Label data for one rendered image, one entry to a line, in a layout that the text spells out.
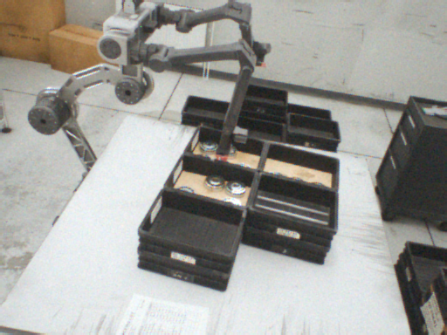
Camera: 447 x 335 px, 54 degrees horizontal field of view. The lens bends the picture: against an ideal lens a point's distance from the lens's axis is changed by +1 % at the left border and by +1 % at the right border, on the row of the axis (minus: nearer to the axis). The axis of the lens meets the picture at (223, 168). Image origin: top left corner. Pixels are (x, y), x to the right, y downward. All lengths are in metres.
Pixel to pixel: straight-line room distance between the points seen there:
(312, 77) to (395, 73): 0.91
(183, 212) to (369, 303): 0.90
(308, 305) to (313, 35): 3.61
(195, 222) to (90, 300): 0.54
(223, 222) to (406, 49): 3.70
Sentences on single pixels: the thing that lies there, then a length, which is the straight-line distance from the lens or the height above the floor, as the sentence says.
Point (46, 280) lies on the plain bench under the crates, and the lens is 1.94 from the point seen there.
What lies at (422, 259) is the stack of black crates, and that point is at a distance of 3.09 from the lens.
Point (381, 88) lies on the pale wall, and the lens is 5.38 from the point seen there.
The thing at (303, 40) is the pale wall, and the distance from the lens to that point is 5.06.
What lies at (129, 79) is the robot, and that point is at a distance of 2.26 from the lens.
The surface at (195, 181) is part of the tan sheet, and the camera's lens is 2.18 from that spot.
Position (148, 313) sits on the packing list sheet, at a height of 0.70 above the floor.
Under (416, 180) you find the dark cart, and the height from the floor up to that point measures 0.46.
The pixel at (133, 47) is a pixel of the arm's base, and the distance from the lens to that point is 1.92.
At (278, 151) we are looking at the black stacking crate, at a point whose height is 0.89.
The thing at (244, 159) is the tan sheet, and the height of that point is 0.83.
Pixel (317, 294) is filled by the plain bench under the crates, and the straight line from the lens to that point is 1.99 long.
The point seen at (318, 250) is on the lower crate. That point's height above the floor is 0.79.
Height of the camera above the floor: 2.18
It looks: 36 degrees down
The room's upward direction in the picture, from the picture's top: 9 degrees clockwise
